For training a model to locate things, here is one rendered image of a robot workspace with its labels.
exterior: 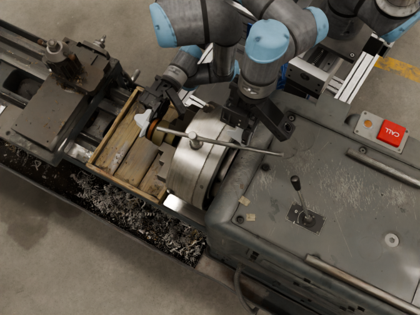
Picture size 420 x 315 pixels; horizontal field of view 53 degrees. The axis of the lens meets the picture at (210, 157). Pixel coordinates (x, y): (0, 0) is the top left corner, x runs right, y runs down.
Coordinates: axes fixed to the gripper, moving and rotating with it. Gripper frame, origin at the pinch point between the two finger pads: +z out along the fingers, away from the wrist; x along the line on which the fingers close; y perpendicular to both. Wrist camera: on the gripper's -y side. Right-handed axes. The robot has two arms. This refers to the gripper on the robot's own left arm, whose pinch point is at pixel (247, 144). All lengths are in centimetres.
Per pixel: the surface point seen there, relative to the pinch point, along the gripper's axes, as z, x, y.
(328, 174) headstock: 5.2, -6.0, -21.7
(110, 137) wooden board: 43, -7, 51
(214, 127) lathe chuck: 7.6, -5.6, 11.4
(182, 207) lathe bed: 48, 3, 15
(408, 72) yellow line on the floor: 93, -166, -52
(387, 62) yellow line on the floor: 93, -167, -38
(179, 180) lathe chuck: 18.2, 8.9, 13.9
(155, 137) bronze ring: 21.3, -2.4, 28.4
